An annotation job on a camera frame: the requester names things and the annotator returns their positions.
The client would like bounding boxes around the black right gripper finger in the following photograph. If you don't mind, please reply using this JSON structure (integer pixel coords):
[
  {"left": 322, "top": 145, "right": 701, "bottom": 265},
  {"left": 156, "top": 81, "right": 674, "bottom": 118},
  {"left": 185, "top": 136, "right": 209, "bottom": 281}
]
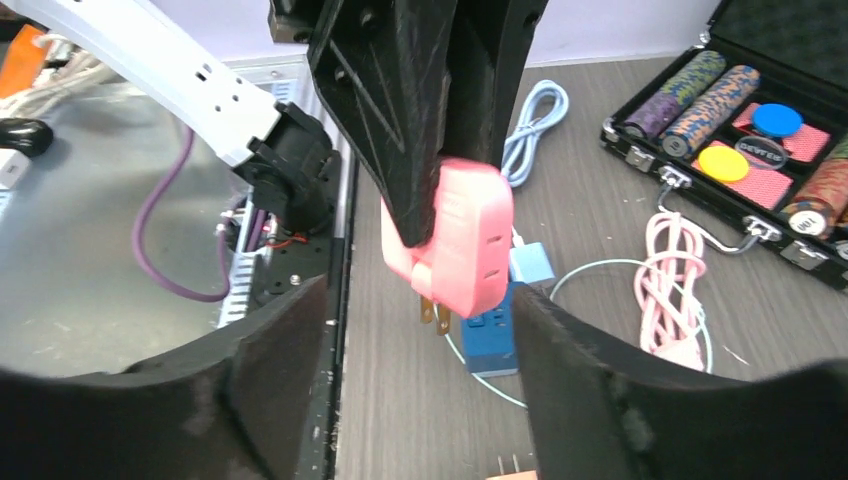
[{"left": 443, "top": 0, "right": 548, "bottom": 167}]

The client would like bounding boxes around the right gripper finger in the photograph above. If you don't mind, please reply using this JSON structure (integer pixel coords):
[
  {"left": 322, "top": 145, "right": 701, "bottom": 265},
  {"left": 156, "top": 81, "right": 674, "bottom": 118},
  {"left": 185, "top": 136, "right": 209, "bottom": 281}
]
[
  {"left": 0, "top": 274, "right": 329, "bottom": 480},
  {"left": 512, "top": 285, "right": 847, "bottom": 480}
]

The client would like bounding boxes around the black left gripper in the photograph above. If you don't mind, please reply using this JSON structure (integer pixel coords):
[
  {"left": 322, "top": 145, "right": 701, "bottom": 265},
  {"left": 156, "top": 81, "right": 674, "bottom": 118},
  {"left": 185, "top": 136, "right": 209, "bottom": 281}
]
[{"left": 268, "top": 0, "right": 457, "bottom": 247}]

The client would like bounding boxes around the dark blue cube socket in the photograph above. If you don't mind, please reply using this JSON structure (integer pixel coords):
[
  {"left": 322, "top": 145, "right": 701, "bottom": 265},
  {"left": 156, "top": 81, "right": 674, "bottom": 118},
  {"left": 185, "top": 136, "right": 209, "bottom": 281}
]
[{"left": 460, "top": 282, "right": 518, "bottom": 377}]

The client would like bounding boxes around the pink cube socket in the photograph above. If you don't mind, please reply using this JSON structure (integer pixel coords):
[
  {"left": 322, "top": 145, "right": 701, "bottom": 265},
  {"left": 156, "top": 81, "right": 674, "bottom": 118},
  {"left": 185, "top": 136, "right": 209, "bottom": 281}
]
[{"left": 381, "top": 158, "right": 514, "bottom": 336}]

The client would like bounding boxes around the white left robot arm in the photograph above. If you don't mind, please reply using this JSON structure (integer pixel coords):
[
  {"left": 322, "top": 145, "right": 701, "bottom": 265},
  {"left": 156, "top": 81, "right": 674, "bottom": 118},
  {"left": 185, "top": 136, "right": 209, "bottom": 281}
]
[{"left": 10, "top": 1, "right": 456, "bottom": 247}]

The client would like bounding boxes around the orange pink charger plug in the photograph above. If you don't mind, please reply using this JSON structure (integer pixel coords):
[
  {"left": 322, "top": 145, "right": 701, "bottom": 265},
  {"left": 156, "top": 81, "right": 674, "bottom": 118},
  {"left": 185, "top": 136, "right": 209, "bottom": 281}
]
[{"left": 485, "top": 454, "right": 538, "bottom": 480}]

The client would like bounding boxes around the light blue charger plug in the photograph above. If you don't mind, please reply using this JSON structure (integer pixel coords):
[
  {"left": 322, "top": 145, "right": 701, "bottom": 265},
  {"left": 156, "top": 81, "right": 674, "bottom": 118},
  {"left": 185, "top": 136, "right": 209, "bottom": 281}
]
[{"left": 509, "top": 228, "right": 555, "bottom": 285}]

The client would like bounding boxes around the black chip case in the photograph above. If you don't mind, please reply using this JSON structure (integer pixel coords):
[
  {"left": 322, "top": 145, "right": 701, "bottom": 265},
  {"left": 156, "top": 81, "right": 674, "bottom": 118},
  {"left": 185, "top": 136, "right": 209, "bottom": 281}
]
[{"left": 600, "top": 1, "right": 847, "bottom": 291}]

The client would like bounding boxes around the light blue coiled cord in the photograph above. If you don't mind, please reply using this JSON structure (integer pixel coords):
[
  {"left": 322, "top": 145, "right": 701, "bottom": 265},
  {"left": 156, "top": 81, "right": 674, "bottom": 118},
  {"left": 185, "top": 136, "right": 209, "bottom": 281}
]
[{"left": 500, "top": 79, "right": 571, "bottom": 189}]

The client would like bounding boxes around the pink coiled power cord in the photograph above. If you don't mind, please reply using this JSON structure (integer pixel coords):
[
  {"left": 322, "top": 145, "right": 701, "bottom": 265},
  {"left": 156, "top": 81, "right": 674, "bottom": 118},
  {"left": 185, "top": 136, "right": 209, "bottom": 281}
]
[{"left": 632, "top": 211, "right": 709, "bottom": 372}]

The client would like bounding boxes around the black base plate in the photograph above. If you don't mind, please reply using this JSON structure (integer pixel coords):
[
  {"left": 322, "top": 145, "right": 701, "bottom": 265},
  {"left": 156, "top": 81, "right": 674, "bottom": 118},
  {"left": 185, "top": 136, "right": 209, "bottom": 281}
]
[{"left": 255, "top": 153, "right": 356, "bottom": 479}]

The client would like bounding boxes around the mint green charger cable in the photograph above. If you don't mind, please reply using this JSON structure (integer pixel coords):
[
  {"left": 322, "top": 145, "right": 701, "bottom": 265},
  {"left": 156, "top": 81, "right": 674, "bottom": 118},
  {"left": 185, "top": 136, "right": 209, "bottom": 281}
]
[{"left": 443, "top": 258, "right": 715, "bottom": 411}]

